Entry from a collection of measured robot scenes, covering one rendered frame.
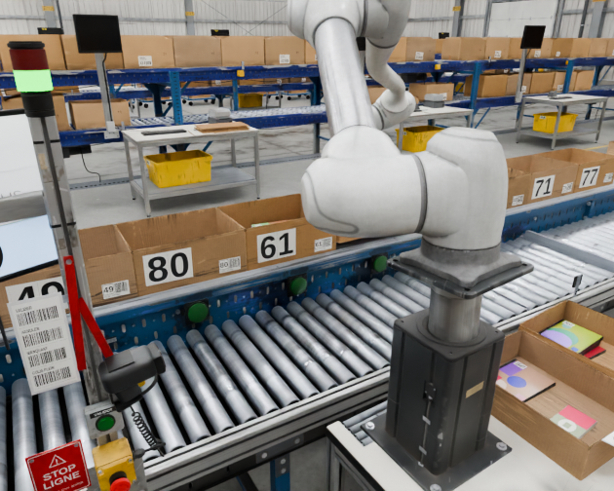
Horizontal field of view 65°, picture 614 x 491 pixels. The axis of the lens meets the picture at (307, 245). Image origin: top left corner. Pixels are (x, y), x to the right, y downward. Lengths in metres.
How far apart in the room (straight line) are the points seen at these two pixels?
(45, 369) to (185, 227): 1.04
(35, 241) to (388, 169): 0.68
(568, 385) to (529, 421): 0.29
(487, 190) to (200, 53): 5.60
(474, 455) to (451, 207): 0.63
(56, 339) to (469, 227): 0.80
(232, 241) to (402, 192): 0.94
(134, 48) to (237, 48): 1.23
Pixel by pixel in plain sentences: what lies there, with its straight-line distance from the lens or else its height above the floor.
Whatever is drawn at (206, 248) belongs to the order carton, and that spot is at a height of 1.01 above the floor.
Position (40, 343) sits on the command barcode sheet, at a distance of 1.03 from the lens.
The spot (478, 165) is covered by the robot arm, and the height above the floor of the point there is 1.46.
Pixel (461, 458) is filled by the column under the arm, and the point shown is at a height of 0.77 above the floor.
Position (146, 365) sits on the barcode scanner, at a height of 1.08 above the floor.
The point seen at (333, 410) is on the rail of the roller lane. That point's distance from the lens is 1.45.
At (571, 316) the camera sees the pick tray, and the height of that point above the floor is 0.80.
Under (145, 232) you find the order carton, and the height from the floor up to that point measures 1.00.
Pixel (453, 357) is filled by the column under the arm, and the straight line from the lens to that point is 1.04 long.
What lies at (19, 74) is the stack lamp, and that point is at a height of 1.61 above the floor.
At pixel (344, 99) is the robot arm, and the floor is 1.55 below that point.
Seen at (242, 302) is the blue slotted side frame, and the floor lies 0.78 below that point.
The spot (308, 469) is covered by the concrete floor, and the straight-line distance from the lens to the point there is 2.25.
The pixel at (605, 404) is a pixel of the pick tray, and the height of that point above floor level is 0.77.
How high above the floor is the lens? 1.66
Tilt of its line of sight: 23 degrees down
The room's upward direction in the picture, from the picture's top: straight up
